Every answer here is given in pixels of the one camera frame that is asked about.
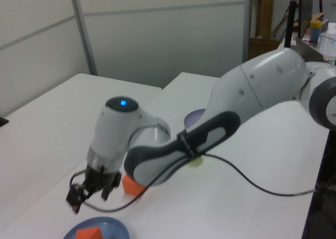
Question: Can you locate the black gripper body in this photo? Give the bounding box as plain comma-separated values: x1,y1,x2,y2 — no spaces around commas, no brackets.
83,167,123,193

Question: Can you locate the orange cube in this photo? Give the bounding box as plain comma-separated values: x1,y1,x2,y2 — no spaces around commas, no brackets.
122,173,146,196
75,226,102,239

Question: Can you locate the yellow tennis ball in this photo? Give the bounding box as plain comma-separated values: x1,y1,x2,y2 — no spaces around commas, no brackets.
186,156,203,168

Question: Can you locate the blue plate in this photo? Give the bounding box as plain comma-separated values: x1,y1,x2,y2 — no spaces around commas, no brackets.
62,216,131,239

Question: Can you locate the lavender plate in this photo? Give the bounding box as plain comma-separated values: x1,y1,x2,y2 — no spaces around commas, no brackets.
183,109,207,128

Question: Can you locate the brown cardboard box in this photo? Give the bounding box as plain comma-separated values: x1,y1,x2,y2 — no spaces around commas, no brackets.
248,37,280,61

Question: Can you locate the black monitor stand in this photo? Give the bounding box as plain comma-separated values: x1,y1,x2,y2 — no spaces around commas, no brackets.
285,0,299,49

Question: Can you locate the silver laptop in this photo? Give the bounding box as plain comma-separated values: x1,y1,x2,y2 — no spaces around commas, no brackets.
294,35,325,63

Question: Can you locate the blue bottle with yellow lid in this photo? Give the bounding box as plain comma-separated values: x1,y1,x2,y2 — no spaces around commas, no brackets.
310,20,322,42

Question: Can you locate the white keyboard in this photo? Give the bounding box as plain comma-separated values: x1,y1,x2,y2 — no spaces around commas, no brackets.
319,34,336,58

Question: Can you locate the dark monitor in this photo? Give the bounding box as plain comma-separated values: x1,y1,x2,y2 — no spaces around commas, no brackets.
299,0,313,39

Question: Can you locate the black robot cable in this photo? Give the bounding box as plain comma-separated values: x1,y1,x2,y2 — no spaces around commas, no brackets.
70,152,320,213

